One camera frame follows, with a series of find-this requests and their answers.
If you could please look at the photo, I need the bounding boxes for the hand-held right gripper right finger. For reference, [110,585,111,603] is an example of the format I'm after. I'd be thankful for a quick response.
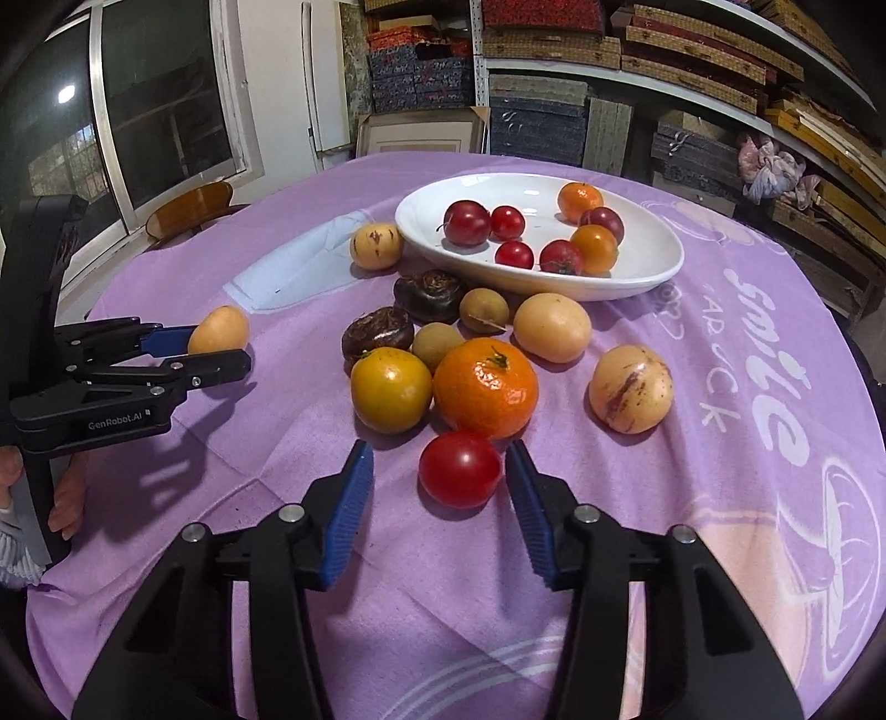
[504,439,807,720]

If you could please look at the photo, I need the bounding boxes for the white board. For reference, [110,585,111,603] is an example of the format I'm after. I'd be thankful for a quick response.
[302,0,354,153]

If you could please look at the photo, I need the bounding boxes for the stack of yellow wooden boxes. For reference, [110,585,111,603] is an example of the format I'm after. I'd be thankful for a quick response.
[761,97,886,209]

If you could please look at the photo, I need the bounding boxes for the green marbled slab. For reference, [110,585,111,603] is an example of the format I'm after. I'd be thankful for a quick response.
[339,0,375,122]

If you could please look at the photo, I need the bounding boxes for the pale yellow melon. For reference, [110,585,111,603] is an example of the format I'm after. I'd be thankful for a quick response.
[187,305,251,356]

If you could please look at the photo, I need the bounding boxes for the white metal shelf rack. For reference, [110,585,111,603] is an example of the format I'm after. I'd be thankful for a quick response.
[471,0,886,229]

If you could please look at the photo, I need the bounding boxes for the stack of flat wooden cases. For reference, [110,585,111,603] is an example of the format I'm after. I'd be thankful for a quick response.
[768,180,886,320]

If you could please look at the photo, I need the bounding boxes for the brown longan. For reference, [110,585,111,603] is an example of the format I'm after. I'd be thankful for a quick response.
[459,287,513,335]
[411,322,465,375]

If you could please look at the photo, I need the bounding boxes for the dark water chestnut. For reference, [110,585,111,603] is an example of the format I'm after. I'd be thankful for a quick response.
[341,308,414,378]
[393,269,468,325]

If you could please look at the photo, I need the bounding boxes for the yellow orange tomato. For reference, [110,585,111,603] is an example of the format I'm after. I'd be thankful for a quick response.
[350,347,434,434]

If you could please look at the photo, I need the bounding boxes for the white oval dish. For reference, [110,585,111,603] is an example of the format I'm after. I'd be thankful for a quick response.
[394,173,686,302]

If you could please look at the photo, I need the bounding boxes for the small spotted yellow melon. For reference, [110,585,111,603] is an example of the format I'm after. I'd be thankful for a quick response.
[349,222,404,271]

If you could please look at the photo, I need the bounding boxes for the large mandarin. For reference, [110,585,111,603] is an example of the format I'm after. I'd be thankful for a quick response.
[433,337,539,441]

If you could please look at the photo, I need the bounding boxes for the white framed window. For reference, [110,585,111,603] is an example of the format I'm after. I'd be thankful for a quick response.
[0,0,250,236]

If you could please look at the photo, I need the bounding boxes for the upright woven panels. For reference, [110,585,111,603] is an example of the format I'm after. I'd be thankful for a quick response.
[587,97,634,177]

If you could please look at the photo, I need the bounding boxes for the purple printed tablecloth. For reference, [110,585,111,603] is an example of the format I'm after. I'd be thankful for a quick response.
[24,151,883,720]

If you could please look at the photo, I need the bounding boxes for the pink cloth bundle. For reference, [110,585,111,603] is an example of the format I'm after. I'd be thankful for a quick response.
[737,135,821,209]

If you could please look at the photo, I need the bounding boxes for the red tomato with dry stem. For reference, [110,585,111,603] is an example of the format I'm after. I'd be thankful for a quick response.
[538,239,584,276]

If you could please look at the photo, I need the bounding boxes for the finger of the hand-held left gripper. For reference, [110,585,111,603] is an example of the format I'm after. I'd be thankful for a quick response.
[69,348,252,403]
[55,317,202,364]

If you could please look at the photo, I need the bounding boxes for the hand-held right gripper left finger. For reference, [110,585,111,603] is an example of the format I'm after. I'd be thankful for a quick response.
[73,439,378,720]

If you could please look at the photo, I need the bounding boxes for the red tomato with green stem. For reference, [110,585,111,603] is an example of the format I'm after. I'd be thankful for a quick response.
[418,430,503,509]

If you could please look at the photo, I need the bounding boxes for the stack of blue floral boxes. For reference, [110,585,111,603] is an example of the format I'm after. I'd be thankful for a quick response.
[367,31,475,115]

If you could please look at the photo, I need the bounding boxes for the person's left hand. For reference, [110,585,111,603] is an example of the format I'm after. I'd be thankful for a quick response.
[0,446,87,541]

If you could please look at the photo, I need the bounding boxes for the stack of red floral boxes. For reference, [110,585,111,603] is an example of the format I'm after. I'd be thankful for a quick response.
[481,0,606,37]

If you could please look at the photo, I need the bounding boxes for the framed picture in cardboard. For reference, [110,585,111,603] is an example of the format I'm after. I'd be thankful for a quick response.
[356,107,489,163]

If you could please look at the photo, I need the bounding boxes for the stack of dark patterned boxes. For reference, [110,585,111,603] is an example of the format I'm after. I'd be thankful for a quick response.
[651,121,745,215]

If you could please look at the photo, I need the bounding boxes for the stack of dark grey boxes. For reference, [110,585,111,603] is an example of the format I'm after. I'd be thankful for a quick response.
[488,73,589,167]

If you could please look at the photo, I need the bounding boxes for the striped yellow pepino melon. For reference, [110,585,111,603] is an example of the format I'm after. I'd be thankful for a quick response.
[588,344,675,436]

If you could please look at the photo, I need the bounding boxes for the light wooden chair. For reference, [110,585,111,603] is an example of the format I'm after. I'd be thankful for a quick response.
[145,181,251,250]

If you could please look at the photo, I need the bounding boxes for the dark red plum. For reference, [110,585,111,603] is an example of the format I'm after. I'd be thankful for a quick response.
[437,199,492,248]

